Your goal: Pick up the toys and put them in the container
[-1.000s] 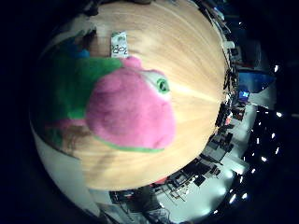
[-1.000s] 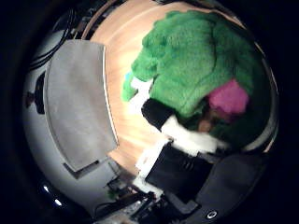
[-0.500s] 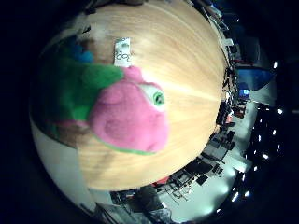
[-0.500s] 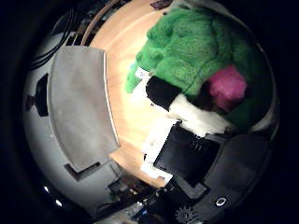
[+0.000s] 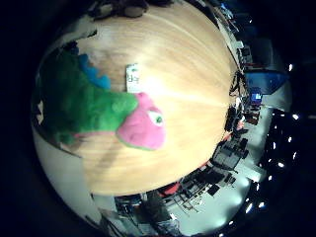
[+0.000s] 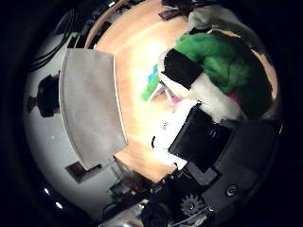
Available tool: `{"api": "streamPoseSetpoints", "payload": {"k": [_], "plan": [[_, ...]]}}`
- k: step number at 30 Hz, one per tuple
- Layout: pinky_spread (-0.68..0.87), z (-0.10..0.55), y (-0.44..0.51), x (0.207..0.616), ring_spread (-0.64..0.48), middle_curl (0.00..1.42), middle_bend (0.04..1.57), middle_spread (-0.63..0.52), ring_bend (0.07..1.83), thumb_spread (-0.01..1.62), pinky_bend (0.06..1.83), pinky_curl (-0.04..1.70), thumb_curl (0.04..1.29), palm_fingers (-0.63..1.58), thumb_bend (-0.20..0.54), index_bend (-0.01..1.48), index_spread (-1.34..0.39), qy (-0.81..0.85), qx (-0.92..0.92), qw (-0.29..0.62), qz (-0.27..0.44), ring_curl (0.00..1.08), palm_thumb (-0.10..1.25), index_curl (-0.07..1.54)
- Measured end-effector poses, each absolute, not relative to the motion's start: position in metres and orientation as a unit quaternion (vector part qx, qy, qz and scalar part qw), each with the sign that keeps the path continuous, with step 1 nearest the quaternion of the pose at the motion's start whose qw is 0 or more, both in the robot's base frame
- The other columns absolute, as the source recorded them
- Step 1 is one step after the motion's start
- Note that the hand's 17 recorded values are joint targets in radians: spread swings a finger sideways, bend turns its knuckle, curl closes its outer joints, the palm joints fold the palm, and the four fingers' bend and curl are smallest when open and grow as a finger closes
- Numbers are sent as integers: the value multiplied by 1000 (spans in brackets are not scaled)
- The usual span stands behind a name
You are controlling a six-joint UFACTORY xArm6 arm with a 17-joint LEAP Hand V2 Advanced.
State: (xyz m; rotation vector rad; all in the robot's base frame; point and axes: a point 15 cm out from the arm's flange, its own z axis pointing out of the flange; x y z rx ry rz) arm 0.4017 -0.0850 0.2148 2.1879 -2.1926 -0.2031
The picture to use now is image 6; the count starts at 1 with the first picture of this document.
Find green and pink plush toy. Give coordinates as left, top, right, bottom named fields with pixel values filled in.
left=140, top=31, right=276, bottom=122

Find cluttered equipment cart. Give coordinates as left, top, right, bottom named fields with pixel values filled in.
left=108, top=174, right=154, bottom=204

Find person in black shirt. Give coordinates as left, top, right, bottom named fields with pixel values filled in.
left=27, top=73, right=62, bottom=119

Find wall shelf with items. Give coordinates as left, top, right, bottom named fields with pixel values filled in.
left=64, top=160, right=102, bottom=184

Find black hanging cables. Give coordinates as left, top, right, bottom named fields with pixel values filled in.
left=29, top=8, right=81, bottom=72

